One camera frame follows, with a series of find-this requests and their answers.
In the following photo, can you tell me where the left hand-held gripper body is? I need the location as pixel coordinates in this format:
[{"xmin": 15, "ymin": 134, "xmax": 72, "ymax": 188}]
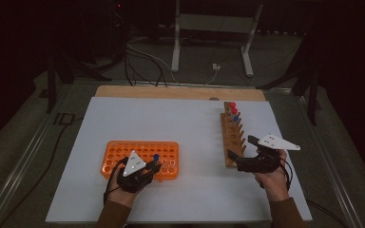
[{"xmin": 117, "ymin": 150, "xmax": 156, "ymax": 194}]

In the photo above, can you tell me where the hand-held gripper cable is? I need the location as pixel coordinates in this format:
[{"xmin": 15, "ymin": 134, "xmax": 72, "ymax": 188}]
[
  {"xmin": 278, "ymin": 157, "xmax": 295, "ymax": 192},
  {"xmin": 103, "ymin": 157, "xmax": 128, "ymax": 206}
]

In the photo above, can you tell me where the black tripod stand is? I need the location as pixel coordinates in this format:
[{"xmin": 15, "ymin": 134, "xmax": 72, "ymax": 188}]
[{"xmin": 46, "ymin": 53, "xmax": 112, "ymax": 114}]

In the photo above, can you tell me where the white cable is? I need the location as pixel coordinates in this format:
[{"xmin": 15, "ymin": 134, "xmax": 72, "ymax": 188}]
[{"xmin": 170, "ymin": 67, "xmax": 219, "ymax": 86}]

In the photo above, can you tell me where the left hand-held gripper cable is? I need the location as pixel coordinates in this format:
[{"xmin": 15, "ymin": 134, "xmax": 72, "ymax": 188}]
[{"xmin": 103, "ymin": 157, "xmax": 128, "ymax": 206}]

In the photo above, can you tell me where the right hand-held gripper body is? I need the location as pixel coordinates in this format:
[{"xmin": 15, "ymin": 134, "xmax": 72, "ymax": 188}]
[{"xmin": 236, "ymin": 133, "xmax": 301, "ymax": 175}]

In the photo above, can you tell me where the wooden test tube rack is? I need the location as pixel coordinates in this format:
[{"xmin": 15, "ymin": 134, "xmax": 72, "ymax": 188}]
[{"xmin": 220, "ymin": 101, "xmax": 247, "ymax": 169}]

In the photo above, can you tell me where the person's right hand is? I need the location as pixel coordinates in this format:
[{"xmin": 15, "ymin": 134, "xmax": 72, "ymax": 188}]
[{"xmin": 254, "ymin": 149, "xmax": 290, "ymax": 203}]

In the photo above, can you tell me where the dark equipment with red light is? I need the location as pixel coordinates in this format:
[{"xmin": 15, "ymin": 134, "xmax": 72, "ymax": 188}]
[{"xmin": 107, "ymin": 0, "xmax": 129, "ymax": 61}]

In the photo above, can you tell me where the orange plastic test tube rack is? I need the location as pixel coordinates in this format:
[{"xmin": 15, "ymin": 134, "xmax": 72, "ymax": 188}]
[{"xmin": 100, "ymin": 140, "xmax": 180, "ymax": 183}]

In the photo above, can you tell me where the person's left hand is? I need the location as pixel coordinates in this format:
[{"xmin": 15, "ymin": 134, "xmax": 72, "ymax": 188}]
[{"xmin": 106, "ymin": 163, "xmax": 141, "ymax": 209}]

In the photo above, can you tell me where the black floor cable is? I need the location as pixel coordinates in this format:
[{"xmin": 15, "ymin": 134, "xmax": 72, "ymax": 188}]
[{"xmin": 305, "ymin": 199, "xmax": 348, "ymax": 228}]

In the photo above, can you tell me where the metal floor rail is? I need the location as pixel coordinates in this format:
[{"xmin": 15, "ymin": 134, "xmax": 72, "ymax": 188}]
[
  {"xmin": 0, "ymin": 108, "xmax": 58, "ymax": 228},
  {"xmin": 298, "ymin": 94, "xmax": 365, "ymax": 228}
]

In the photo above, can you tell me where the right hand-held gripper cable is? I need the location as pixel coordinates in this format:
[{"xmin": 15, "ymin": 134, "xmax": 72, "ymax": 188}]
[{"xmin": 278, "ymin": 157, "xmax": 295, "ymax": 192}]

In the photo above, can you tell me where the white table mat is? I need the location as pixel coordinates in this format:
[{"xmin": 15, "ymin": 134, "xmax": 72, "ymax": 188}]
[{"xmin": 45, "ymin": 96, "xmax": 313, "ymax": 224}]

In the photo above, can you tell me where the black cable bundle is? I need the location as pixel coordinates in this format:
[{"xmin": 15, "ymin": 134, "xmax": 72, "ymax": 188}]
[{"xmin": 123, "ymin": 41, "xmax": 169, "ymax": 88}]

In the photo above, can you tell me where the grey metal stand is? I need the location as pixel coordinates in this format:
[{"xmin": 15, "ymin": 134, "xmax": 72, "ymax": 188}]
[{"xmin": 170, "ymin": 0, "xmax": 264, "ymax": 78}]

